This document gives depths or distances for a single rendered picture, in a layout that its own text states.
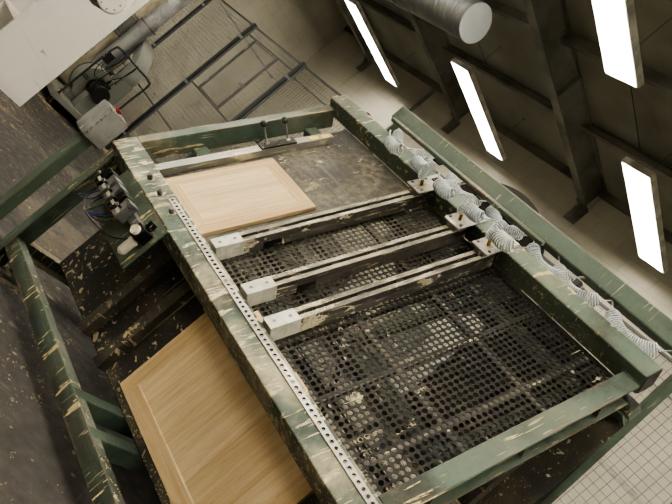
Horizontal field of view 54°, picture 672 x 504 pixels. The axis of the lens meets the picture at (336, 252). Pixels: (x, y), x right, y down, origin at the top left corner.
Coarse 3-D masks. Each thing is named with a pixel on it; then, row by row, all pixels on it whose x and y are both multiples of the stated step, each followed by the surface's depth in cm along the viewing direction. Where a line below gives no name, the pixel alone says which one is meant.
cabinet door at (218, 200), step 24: (240, 168) 317; (264, 168) 320; (192, 192) 297; (216, 192) 300; (240, 192) 302; (264, 192) 305; (288, 192) 307; (192, 216) 284; (216, 216) 286; (240, 216) 288; (264, 216) 290
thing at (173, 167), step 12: (300, 144) 339; (312, 144) 344; (324, 144) 348; (204, 156) 317; (216, 156) 318; (228, 156) 320; (240, 156) 324; (252, 156) 328; (168, 168) 306; (180, 168) 309; (192, 168) 313
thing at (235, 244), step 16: (432, 176) 318; (400, 192) 310; (416, 192) 308; (336, 208) 293; (352, 208) 296; (368, 208) 296; (384, 208) 302; (400, 208) 308; (272, 224) 278; (288, 224) 281; (304, 224) 281; (320, 224) 285; (336, 224) 291; (352, 224) 297; (224, 240) 266; (240, 240) 267; (256, 240) 271; (272, 240) 276; (288, 240) 281; (224, 256) 267
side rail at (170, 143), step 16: (288, 112) 360; (304, 112) 362; (320, 112) 365; (192, 128) 334; (208, 128) 336; (224, 128) 338; (240, 128) 343; (256, 128) 349; (272, 128) 354; (288, 128) 360; (304, 128) 366; (320, 128) 372; (144, 144) 319; (160, 144) 324; (176, 144) 329; (192, 144) 334; (208, 144) 339; (224, 144) 344
